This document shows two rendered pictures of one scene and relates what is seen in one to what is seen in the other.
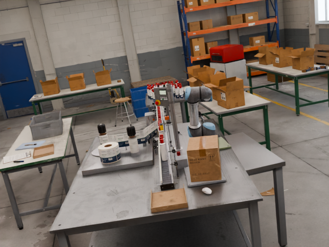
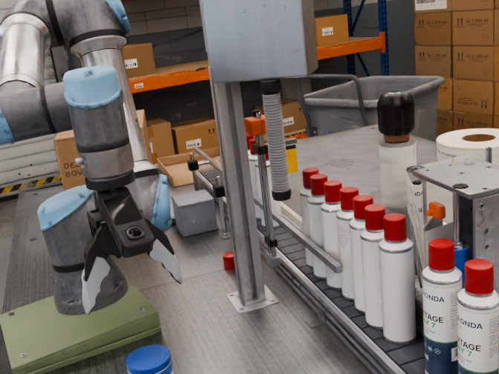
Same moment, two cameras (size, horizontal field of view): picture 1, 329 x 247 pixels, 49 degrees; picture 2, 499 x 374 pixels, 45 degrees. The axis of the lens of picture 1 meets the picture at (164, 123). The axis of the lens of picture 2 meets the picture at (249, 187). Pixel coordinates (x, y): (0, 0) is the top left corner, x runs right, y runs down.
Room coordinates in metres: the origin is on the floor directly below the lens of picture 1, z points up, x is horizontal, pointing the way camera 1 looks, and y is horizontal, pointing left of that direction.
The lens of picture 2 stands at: (4.53, -0.40, 1.42)
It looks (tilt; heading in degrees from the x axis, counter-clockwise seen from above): 18 degrees down; 163
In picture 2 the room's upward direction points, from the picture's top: 7 degrees counter-clockwise
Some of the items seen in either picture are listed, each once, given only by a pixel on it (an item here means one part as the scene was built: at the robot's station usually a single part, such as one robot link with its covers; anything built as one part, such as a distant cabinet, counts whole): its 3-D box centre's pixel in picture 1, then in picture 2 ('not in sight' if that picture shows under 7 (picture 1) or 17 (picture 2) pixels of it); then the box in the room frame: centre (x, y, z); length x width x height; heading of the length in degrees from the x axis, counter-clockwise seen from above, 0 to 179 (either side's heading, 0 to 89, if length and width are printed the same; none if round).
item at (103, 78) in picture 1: (103, 76); not in sight; (8.88, 1.28, 0.97); 0.48 x 0.47 x 0.37; 11
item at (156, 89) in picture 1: (163, 95); (261, 20); (3.53, -0.04, 1.38); 0.17 x 0.10 x 0.19; 55
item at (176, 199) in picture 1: (168, 197); (199, 165); (2.43, 0.06, 0.85); 0.30 x 0.26 x 0.04; 179
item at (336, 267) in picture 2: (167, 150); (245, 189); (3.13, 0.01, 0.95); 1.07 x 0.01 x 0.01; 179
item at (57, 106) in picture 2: not in sight; (87, 101); (3.56, -0.35, 1.29); 0.11 x 0.11 x 0.08; 83
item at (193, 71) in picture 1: (197, 76); not in sight; (6.74, -0.74, 0.97); 0.45 x 0.40 x 0.37; 101
